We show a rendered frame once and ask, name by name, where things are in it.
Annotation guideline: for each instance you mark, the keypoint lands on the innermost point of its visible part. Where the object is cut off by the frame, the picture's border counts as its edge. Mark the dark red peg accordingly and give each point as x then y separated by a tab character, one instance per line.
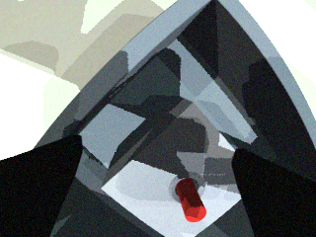
193	209

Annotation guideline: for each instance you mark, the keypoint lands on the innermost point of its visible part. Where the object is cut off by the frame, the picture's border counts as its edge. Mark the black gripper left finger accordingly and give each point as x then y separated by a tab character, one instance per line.
33	186

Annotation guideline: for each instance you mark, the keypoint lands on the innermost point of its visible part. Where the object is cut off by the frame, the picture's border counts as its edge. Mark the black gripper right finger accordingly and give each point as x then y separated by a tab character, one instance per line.
278	202

